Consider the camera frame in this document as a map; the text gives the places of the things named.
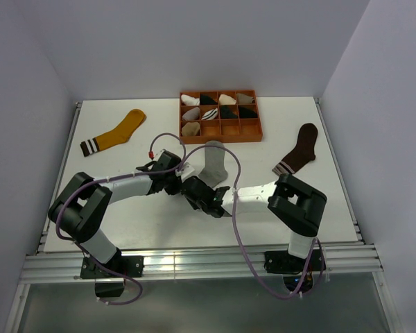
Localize purple cable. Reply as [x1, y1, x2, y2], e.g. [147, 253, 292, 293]
[178, 144, 325, 301]
[55, 133, 187, 306]

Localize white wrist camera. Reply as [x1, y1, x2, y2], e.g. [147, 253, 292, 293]
[148, 149, 166, 161]
[175, 162, 196, 182]

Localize dark brown sock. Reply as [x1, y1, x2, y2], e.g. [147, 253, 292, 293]
[272, 123, 318, 176]

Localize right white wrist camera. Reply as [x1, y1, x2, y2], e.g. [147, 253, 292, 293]
[175, 162, 196, 182]

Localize mustard yellow sock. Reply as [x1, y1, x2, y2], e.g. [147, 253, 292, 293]
[80, 109, 146, 157]

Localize taupe rolled sock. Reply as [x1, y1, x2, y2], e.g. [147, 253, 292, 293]
[236, 92, 254, 104]

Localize black rolled sock top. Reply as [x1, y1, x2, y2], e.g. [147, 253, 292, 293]
[200, 94, 218, 105]

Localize dark green rolled sock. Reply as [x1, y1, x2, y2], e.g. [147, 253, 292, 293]
[220, 105, 239, 119]

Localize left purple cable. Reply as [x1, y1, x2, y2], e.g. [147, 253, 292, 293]
[55, 133, 187, 306]

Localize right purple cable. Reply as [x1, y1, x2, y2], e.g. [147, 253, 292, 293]
[178, 144, 325, 301]

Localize cream rolled sock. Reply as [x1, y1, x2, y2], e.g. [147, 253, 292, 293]
[218, 94, 236, 105]

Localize grey sock black stripes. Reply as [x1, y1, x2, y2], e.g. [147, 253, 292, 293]
[198, 141, 228, 187]

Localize grey rolled sock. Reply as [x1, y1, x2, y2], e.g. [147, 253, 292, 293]
[182, 107, 200, 121]

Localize black rolled sock right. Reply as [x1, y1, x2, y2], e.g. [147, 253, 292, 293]
[238, 105, 258, 119]

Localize beige rolled sock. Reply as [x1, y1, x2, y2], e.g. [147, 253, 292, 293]
[181, 122, 200, 137]

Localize white black striped rolled sock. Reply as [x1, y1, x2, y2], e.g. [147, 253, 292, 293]
[201, 108, 218, 121]

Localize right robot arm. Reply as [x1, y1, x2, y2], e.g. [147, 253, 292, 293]
[181, 174, 327, 271]

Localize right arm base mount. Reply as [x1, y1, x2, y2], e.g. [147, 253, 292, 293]
[263, 249, 327, 294]

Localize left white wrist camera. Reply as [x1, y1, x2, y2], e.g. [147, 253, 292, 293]
[148, 149, 166, 161]

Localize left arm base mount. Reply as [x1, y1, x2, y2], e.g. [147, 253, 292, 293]
[80, 255, 144, 300]

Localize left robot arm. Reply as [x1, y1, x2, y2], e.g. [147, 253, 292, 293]
[48, 151, 181, 277]

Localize aluminium frame rail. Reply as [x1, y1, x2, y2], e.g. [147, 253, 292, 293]
[4, 242, 404, 332]

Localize orange compartment tray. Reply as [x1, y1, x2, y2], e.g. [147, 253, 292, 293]
[178, 89, 263, 144]

